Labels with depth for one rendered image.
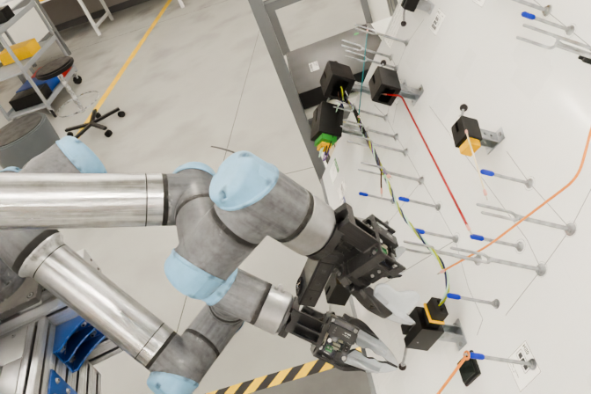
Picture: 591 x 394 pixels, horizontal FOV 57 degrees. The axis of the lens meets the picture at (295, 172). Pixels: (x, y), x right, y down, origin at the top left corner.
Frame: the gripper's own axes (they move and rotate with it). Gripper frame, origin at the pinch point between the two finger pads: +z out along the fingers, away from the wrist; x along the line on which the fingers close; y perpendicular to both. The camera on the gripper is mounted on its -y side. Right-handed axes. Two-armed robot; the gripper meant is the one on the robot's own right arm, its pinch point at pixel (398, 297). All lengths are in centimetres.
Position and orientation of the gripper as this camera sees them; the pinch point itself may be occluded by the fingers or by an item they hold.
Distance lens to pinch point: 85.4
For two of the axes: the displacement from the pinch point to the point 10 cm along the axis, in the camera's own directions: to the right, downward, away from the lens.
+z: 7.1, 5.0, 4.9
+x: -0.6, -6.5, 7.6
